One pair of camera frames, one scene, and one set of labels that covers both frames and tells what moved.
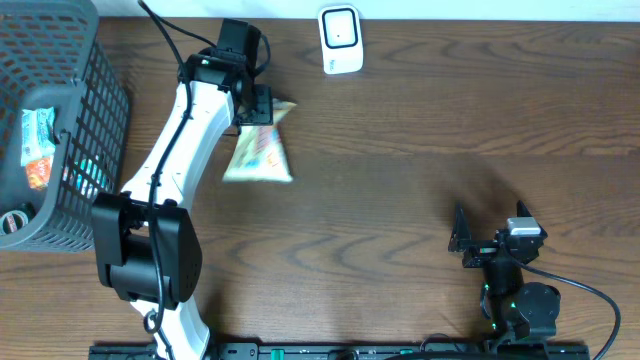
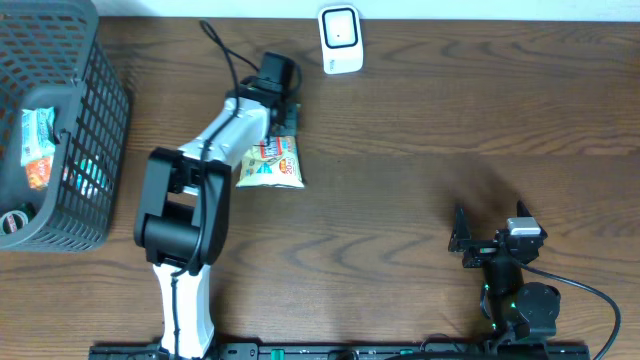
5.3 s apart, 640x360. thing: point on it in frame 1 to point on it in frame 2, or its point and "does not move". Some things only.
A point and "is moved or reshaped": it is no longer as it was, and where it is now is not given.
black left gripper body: [261, 107] to [291, 123]
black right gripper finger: [461, 233] does not move
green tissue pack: [38, 134] does not move
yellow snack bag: [258, 154] is moved or reshaped
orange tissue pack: [38, 173] does not move
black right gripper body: [481, 253] does not move
